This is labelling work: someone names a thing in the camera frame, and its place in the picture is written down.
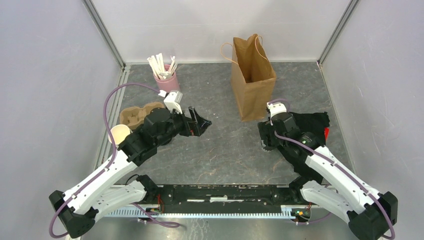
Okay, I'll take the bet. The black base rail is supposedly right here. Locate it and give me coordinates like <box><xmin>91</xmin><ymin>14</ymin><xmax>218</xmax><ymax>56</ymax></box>
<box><xmin>137</xmin><ymin>184</ymin><xmax>309</xmax><ymax>214</ymax></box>

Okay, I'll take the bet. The stack of paper cups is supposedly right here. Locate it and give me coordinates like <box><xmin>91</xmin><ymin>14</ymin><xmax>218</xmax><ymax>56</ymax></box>
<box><xmin>108</xmin><ymin>124</ymin><xmax>133</xmax><ymax>147</ymax></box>

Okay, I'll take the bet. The red small object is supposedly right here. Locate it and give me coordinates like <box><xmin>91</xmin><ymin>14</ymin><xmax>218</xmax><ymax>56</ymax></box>
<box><xmin>324</xmin><ymin>127</ymin><xmax>330</xmax><ymax>140</ymax></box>

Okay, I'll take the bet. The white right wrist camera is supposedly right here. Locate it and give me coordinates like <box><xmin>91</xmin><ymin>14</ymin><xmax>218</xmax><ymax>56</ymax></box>
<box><xmin>266</xmin><ymin>102</ymin><xmax>288</xmax><ymax>125</ymax></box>

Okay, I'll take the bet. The black paper coffee cup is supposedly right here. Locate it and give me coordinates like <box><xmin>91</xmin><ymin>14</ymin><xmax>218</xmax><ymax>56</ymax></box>
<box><xmin>261</xmin><ymin>142</ymin><xmax>275</xmax><ymax>152</ymax></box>

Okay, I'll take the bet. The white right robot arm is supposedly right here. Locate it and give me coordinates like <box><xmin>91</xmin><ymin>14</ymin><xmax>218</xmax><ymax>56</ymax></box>
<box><xmin>257</xmin><ymin>111</ymin><xmax>398</xmax><ymax>240</ymax></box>

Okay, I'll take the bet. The pink straw holder cup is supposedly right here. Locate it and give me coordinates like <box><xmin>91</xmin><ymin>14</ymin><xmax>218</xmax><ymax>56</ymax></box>
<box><xmin>152</xmin><ymin>68</ymin><xmax>180</xmax><ymax>92</ymax></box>

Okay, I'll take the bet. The brown paper bag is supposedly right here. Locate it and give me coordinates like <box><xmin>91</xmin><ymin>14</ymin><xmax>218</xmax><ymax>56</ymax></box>
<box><xmin>220</xmin><ymin>33</ymin><xmax>277</xmax><ymax>122</ymax></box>

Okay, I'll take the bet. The aluminium slotted cable duct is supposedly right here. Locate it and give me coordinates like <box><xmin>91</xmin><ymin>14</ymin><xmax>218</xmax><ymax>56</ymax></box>
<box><xmin>74</xmin><ymin>185</ymin><xmax>312</xmax><ymax>220</ymax></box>

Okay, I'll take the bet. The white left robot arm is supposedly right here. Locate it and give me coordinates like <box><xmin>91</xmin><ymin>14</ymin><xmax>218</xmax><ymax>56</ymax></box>
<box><xmin>49</xmin><ymin>107</ymin><xmax>212</xmax><ymax>239</ymax></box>

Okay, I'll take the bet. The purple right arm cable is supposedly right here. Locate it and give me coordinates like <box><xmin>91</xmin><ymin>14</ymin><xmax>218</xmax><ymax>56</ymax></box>
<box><xmin>266</xmin><ymin>98</ymin><xmax>397</xmax><ymax>240</ymax></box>

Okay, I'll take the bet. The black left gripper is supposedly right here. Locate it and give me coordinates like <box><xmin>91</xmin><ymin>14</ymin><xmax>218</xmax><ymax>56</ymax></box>
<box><xmin>155</xmin><ymin>106</ymin><xmax>212</xmax><ymax>147</ymax></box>

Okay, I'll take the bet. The brown cardboard cup carrier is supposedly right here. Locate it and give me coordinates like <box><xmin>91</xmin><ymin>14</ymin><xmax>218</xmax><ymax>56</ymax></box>
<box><xmin>119</xmin><ymin>102</ymin><xmax>165</xmax><ymax>131</ymax></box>

